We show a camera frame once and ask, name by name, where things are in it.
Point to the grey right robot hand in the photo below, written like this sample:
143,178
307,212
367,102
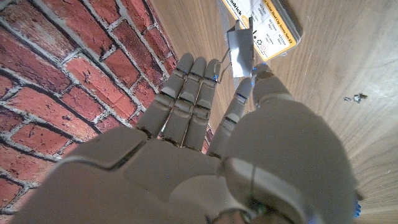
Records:
186,180

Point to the small card box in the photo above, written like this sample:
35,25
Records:
273,31

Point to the red brick printed backdrop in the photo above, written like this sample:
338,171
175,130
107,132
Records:
46,62

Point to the small metal debris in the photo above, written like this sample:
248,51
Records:
357,98

